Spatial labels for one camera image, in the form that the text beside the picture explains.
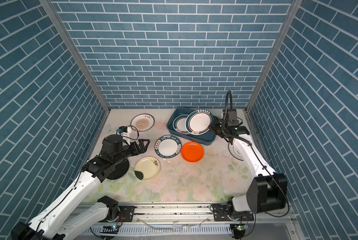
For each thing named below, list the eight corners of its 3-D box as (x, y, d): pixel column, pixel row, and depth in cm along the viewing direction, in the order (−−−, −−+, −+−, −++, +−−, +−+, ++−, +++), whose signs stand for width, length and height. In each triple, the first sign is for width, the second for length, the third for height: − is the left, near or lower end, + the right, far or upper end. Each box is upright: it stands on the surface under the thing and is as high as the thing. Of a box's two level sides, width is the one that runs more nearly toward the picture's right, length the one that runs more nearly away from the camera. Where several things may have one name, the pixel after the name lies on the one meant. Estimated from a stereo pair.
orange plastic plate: (181, 162, 94) (180, 160, 92) (181, 143, 103) (181, 141, 101) (204, 162, 94) (204, 160, 93) (202, 143, 103) (202, 141, 101)
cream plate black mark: (132, 180, 87) (131, 179, 85) (137, 157, 96) (136, 156, 94) (158, 180, 87) (158, 179, 85) (161, 157, 96) (161, 156, 94)
